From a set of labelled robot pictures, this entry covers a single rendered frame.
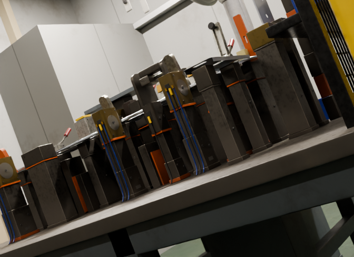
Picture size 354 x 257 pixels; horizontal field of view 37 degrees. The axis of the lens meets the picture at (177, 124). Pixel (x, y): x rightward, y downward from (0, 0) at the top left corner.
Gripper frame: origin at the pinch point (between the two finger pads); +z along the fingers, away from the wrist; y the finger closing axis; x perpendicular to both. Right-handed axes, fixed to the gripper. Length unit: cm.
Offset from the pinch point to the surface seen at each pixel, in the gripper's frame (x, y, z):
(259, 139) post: 52, 47, 73
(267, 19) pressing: 63, 27, 37
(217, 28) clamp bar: 37.0, 10.1, 27.4
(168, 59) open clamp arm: 31, 43, 36
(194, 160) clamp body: 30, 50, 72
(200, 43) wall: -127, -302, -39
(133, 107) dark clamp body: -14.7, 9.7, 40.4
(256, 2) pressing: 63, 30, 30
